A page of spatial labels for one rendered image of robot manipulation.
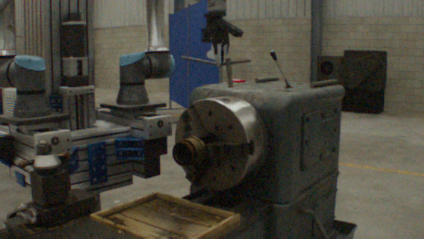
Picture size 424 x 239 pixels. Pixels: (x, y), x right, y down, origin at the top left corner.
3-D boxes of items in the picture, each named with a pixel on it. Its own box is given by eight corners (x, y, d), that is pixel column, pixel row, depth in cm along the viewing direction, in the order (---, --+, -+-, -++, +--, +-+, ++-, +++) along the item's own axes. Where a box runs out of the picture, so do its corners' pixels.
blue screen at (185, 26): (154, 110, 1025) (153, 13, 988) (185, 108, 1048) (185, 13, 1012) (196, 145, 636) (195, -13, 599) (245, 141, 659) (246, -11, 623)
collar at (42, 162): (50, 159, 105) (49, 148, 105) (67, 165, 101) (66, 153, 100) (23, 165, 99) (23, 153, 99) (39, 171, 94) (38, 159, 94)
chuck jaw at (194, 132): (205, 140, 145) (190, 110, 148) (215, 133, 142) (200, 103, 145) (185, 145, 136) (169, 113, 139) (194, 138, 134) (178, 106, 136)
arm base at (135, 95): (110, 103, 191) (109, 82, 190) (135, 100, 202) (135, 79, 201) (129, 106, 181) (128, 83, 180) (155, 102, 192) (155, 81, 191)
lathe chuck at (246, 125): (185, 167, 161) (197, 87, 152) (254, 198, 143) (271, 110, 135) (169, 172, 154) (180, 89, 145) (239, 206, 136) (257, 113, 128)
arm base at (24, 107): (7, 115, 155) (6, 90, 154) (42, 110, 166) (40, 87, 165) (21, 119, 145) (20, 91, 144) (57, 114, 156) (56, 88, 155)
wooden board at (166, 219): (157, 201, 149) (156, 190, 148) (240, 225, 127) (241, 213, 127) (89, 226, 125) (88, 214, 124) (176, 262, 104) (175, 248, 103)
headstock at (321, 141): (257, 154, 219) (259, 79, 213) (344, 168, 191) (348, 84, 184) (182, 181, 172) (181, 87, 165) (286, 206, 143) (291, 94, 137)
